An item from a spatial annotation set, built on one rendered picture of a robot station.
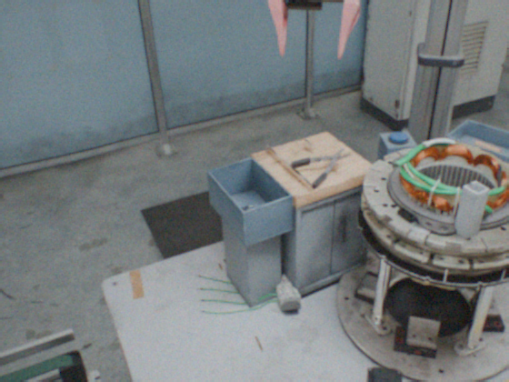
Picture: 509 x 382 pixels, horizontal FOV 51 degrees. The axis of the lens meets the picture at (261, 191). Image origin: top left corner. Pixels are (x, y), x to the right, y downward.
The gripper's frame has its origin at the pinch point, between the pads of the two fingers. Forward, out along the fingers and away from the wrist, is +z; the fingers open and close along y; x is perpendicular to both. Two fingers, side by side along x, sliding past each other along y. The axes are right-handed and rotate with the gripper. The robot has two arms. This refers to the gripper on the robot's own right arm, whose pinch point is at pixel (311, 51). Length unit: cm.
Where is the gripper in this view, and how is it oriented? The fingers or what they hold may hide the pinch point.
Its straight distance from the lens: 80.3
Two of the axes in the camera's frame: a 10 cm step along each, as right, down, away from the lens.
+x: 1.9, -0.7, 9.8
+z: -0.8, 9.9, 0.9
